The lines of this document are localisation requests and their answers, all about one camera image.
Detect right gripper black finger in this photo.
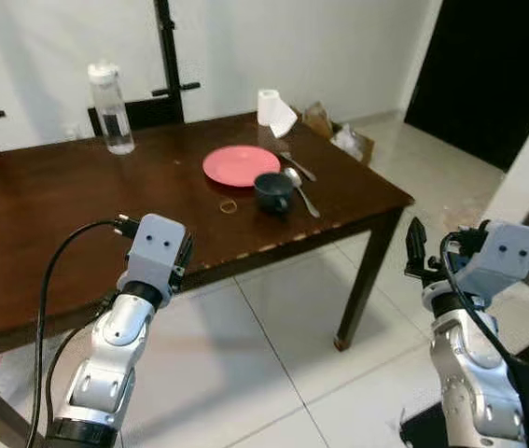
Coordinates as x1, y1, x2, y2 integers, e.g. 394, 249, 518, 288
406, 217, 431, 281

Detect black cup with handle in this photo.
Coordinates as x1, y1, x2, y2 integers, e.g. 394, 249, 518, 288
253, 172, 298, 218

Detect pink plate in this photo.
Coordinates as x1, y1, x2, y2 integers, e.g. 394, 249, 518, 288
202, 145, 282, 189

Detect cardboard box with plastic bag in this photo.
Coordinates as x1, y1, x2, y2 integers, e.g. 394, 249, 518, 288
331, 121, 375, 167

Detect silver spoon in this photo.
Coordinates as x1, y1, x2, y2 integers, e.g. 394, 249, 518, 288
283, 166, 322, 219

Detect dark brown wooden table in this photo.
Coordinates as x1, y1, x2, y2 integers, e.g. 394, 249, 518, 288
0, 112, 416, 448

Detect silver fork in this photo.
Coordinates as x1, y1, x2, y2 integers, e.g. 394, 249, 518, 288
278, 149, 318, 183

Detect clear plastic water bottle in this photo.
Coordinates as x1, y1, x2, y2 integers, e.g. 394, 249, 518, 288
87, 62, 136, 156

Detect white paper towel roll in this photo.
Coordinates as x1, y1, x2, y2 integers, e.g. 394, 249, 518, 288
257, 89, 299, 139

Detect brown paper bag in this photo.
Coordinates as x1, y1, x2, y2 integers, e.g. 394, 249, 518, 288
301, 101, 336, 141

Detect tall black metal stand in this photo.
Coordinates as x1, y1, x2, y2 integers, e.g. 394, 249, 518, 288
87, 0, 202, 136

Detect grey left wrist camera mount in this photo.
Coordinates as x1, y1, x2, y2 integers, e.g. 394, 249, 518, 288
118, 214, 190, 300

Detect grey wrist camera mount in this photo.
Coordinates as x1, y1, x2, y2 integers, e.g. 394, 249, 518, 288
451, 221, 529, 301
118, 214, 190, 300

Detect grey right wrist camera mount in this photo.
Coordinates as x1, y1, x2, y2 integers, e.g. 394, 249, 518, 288
451, 221, 529, 301

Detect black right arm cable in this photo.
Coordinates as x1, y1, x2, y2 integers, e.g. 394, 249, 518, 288
437, 231, 529, 398

